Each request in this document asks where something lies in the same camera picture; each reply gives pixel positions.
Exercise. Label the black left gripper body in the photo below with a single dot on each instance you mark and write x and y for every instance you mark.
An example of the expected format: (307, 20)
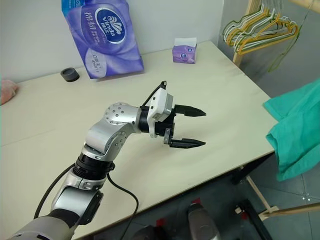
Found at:
(167, 127)

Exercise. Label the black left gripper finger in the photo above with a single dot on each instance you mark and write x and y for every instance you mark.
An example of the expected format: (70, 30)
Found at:
(190, 112)
(187, 143)

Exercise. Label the green shorts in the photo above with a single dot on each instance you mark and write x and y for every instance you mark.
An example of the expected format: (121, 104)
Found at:
(300, 130)

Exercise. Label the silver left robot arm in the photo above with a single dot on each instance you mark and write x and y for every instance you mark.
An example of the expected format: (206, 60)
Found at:
(117, 115)

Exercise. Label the small purple tissue box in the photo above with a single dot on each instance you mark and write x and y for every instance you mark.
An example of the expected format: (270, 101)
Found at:
(185, 53)

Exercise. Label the dark rounded shape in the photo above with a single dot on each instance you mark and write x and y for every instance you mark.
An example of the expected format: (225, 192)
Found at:
(203, 222)

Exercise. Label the wooden clothes rack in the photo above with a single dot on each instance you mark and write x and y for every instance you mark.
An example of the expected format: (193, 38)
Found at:
(243, 32)

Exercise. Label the purple Vinda tissue pack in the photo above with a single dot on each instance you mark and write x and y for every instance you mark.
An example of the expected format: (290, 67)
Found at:
(105, 42)

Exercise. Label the pink fluffy cloth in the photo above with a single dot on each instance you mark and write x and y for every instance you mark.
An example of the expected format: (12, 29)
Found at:
(7, 92)

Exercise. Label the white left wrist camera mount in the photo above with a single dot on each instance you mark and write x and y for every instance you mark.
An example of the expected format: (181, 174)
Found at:
(160, 105)

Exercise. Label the black metal table frame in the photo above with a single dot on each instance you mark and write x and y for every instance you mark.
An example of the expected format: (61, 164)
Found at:
(240, 177)

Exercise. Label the black metal floor frame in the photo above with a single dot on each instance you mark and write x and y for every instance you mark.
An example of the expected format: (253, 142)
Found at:
(252, 220)

